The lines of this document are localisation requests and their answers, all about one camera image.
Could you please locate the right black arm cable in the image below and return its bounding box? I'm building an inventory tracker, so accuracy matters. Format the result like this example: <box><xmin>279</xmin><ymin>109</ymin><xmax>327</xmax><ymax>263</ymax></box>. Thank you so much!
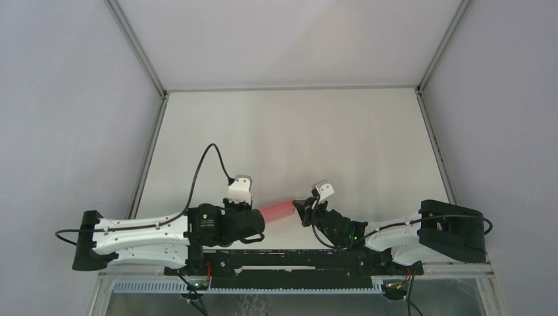
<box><xmin>310</xmin><ymin>205</ymin><xmax>494</xmax><ymax>250</ymax></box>

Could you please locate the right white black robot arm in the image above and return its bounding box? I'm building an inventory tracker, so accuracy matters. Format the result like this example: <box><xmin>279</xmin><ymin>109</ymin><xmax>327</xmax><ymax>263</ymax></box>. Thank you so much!
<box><xmin>292</xmin><ymin>197</ymin><xmax>494</xmax><ymax>274</ymax></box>

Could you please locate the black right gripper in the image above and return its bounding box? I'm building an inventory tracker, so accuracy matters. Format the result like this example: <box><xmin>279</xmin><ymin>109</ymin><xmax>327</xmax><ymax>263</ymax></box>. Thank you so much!
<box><xmin>293</xmin><ymin>196</ymin><xmax>329</xmax><ymax>234</ymax></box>

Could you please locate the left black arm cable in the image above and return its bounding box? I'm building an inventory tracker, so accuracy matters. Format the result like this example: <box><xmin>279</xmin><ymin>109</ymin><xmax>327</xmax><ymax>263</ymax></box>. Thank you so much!
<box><xmin>55</xmin><ymin>143</ymin><xmax>236</xmax><ymax>246</ymax></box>

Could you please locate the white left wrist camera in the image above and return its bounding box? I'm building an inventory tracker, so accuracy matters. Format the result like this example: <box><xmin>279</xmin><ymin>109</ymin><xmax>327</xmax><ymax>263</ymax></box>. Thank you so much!
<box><xmin>226</xmin><ymin>175</ymin><xmax>253</xmax><ymax>205</ymax></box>

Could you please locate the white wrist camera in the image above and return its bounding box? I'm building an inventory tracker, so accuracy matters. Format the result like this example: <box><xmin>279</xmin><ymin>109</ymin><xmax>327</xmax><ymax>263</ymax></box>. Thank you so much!
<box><xmin>311</xmin><ymin>180</ymin><xmax>335</xmax><ymax>205</ymax></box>
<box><xmin>226</xmin><ymin>175</ymin><xmax>253</xmax><ymax>205</ymax></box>

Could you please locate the aluminium front frame rail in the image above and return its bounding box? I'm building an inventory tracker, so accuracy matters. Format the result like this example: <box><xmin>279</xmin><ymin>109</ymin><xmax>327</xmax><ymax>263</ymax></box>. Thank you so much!
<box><xmin>97</xmin><ymin>248</ymin><xmax>495</xmax><ymax>280</ymax></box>

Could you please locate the white slotted cable duct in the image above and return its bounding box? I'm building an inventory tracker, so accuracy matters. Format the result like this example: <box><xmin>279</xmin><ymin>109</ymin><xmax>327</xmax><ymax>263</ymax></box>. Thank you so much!
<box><xmin>113</xmin><ymin>279</ymin><xmax>384</xmax><ymax>294</ymax></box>

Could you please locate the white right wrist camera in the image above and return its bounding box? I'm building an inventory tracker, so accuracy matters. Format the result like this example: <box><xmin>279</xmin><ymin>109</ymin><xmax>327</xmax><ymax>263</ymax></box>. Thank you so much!
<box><xmin>311</xmin><ymin>180</ymin><xmax>335</xmax><ymax>205</ymax></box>

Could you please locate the pink cardboard box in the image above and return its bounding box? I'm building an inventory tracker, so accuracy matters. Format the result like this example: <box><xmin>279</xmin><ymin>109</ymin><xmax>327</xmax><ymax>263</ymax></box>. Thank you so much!
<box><xmin>259</xmin><ymin>199</ymin><xmax>295</xmax><ymax>224</ymax></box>

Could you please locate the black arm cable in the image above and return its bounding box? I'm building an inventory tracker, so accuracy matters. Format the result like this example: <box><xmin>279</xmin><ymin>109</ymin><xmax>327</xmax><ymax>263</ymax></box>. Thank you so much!
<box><xmin>55</xmin><ymin>143</ymin><xmax>236</xmax><ymax>246</ymax></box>
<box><xmin>310</xmin><ymin>205</ymin><xmax>494</xmax><ymax>250</ymax></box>

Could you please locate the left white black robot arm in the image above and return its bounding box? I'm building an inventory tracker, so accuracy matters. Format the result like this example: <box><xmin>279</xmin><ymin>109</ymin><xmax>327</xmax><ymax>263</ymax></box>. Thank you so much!
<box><xmin>72</xmin><ymin>203</ymin><xmax>265</xmax><ymax>275</ymax></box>

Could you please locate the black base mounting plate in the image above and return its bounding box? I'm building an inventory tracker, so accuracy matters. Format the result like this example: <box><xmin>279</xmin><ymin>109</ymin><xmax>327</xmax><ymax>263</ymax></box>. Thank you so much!
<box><xmin>164</xmin><ymin>250</ymin><xmax>424</xmax><ymax>290</ymax></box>

